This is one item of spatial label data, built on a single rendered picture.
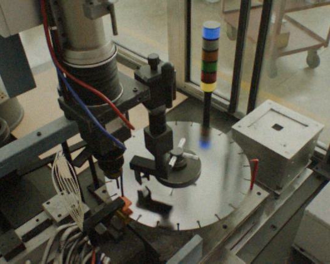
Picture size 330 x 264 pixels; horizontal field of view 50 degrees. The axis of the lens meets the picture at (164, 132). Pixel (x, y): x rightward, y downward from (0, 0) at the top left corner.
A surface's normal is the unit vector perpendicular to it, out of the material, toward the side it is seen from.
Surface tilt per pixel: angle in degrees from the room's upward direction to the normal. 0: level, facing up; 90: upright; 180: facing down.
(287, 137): 0
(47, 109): 0
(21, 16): 90
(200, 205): 0
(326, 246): 90
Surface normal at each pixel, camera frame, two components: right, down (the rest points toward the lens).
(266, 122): -0.04, -0.75
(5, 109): 0.90, 0.25
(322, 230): -0.72, 0.48
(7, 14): 0.69, 0.46
